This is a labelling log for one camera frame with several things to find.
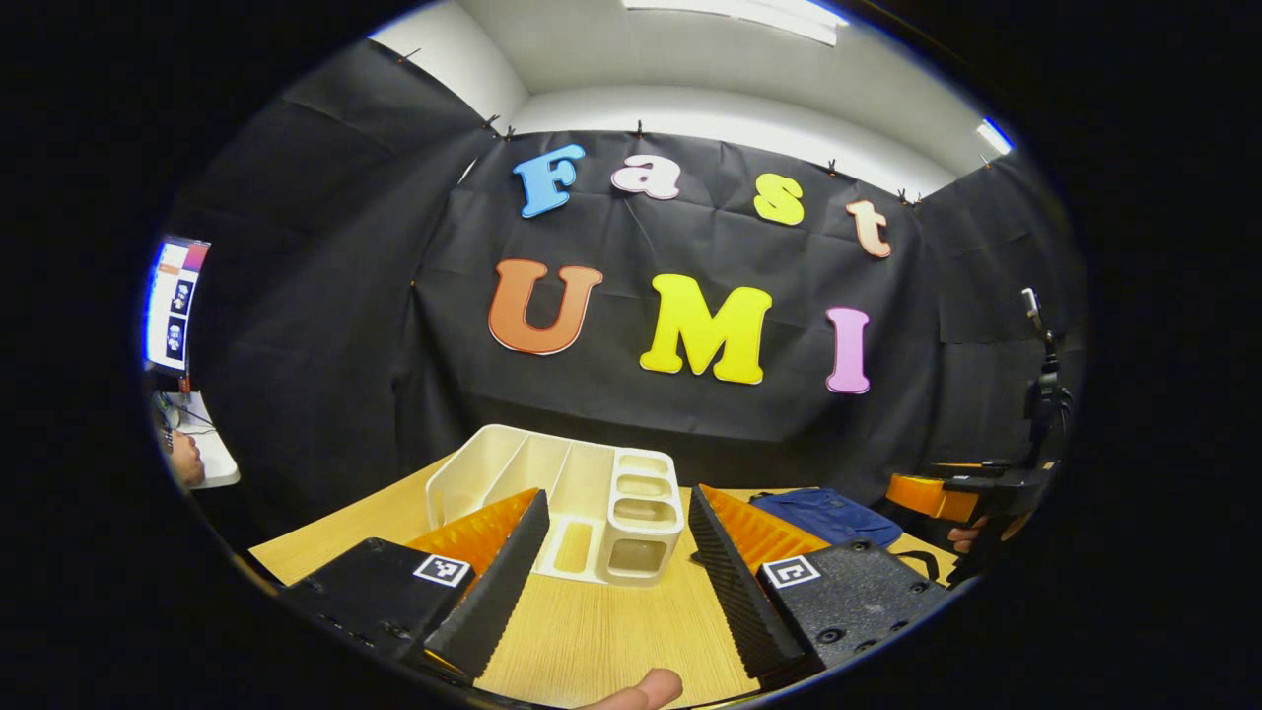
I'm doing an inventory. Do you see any blue schoolbag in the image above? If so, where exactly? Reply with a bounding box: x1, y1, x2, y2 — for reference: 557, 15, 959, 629
749, 487, 943, 583

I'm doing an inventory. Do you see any computer monitor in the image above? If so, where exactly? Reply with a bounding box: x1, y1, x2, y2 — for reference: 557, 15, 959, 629
145, 237, 211, 376

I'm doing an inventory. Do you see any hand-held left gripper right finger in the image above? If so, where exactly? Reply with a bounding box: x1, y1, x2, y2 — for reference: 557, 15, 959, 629
687, 483, 952, 691

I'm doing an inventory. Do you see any white side desk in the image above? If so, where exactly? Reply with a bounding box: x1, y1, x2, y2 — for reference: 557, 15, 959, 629
153, 390, 241, 491

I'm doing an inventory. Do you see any cream plastic bookshelf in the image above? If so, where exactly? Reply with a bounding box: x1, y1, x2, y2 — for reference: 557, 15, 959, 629
424, 424, 686, 590

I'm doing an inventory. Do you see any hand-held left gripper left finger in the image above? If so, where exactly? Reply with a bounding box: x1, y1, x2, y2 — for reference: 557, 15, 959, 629
281, 488, 551, 683

